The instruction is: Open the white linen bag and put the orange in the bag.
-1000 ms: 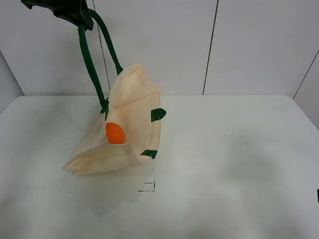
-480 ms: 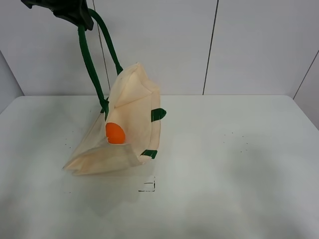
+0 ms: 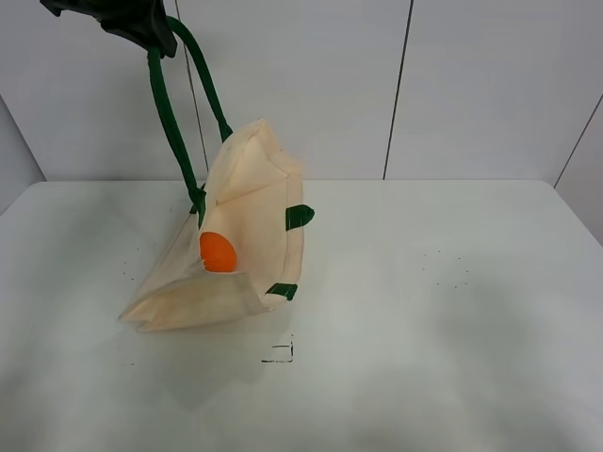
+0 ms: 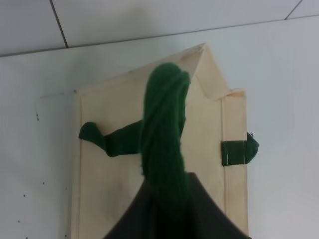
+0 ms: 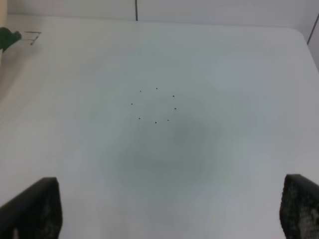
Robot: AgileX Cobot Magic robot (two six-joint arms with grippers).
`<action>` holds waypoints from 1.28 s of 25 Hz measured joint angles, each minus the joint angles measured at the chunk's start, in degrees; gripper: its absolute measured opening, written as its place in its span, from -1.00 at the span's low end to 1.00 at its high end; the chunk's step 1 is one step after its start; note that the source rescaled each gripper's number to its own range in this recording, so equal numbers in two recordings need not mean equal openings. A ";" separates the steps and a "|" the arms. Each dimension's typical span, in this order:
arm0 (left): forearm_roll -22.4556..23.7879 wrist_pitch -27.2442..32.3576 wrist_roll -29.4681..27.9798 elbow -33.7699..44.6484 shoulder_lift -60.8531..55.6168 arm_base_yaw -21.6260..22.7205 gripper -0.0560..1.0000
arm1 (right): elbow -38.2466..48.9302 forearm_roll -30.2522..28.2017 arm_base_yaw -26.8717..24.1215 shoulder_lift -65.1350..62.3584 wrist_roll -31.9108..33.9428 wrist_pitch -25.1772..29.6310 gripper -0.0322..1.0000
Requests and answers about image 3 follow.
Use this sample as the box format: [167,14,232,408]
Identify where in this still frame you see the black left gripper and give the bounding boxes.
[41,0,177,57]

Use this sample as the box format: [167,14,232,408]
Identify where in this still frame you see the cream linen bag green handles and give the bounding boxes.
[120,17,315,331]

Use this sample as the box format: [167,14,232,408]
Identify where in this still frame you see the orange citrus fruit with stem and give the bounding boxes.
[199,232,237,273]

